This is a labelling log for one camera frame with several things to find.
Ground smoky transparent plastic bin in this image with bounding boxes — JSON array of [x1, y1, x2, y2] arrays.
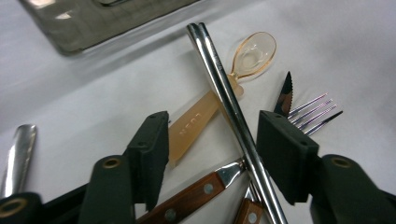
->
[[18, 0, 200, 56]]

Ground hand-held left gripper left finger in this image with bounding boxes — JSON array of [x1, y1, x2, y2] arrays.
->
[[78, 110, 170, 224]]

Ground amber plastic spoon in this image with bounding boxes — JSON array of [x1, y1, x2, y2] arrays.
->
[[167, 31, 277, 169]]

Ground metal chopstick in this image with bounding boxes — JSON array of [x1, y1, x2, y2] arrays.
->
[[186, 21, 281, 224], [195, 21, 289, 224]]

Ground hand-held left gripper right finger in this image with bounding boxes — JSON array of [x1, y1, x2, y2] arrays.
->
[[255, 110, 396, 224]]

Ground wooden-handled fork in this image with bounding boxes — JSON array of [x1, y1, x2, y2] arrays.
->
[[136, 92, 344, 224]]

